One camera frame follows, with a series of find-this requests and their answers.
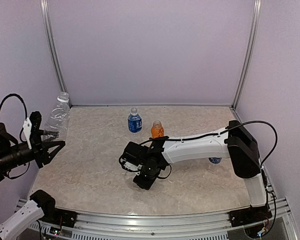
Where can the aluminium post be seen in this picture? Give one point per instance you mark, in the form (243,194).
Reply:
(47,23)
(248,53)

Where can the aluminium front rail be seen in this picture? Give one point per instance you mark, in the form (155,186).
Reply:
(219,225)

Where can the blue label bottle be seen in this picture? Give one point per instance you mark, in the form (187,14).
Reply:
(134,121)
(215,160)

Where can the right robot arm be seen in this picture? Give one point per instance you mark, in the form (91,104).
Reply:
(233,142)

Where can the clear bottle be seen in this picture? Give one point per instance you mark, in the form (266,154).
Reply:
(56,126)

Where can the orange drink bottle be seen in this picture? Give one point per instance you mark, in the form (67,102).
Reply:
(157,130)

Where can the right aluminium post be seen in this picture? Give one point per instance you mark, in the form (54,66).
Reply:
(248,53)

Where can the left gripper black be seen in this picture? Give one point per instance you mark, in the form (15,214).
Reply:
(38,146)

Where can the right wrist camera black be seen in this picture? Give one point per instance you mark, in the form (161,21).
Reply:
(133,157)

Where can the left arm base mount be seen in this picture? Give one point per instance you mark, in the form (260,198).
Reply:
(52,214)

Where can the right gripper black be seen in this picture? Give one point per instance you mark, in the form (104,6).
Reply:
(144,184)

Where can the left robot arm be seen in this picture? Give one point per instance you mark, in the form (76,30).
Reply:
(14,154)

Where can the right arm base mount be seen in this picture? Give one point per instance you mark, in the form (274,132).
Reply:
(249,215)

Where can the left aluminium post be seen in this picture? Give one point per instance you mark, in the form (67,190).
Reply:
(47,23)

